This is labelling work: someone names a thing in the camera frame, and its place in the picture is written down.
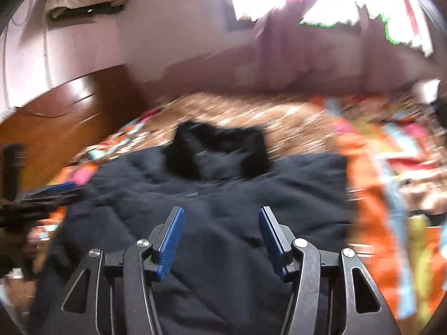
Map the colourful printed brown blanket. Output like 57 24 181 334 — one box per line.
0 92 447 322

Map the pink curtain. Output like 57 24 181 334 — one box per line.
325 0 434 89
253 0 327 89

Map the white wall pipe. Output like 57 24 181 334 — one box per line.
1 30 10 110
41 21 54 87

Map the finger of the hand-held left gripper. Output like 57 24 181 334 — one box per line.
26 182 80 198
10 193 85 224

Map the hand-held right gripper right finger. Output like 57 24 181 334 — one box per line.
258 206 402 335

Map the black wall-mounted device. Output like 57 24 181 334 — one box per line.
49 3 125 22

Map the wooden bed headboard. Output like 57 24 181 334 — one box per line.
0 64 142 191

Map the person's left hand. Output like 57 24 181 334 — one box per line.
0 229 40 280

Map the dark navy padded jacket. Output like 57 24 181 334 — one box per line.
28 120 353 335

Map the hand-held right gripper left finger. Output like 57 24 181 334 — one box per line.
60 206 185 335

